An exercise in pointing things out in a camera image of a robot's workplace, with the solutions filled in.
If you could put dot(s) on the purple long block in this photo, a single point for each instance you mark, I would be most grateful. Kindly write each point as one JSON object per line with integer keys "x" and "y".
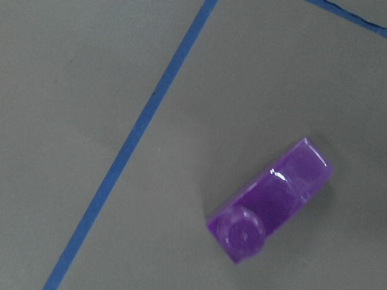
{"x": 243, "y": 223}

